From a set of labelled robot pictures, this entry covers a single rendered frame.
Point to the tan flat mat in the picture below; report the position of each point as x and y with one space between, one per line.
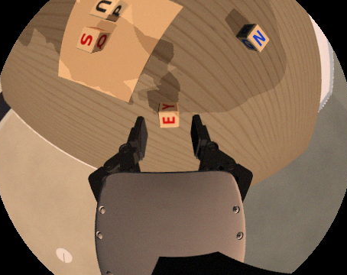
116 69

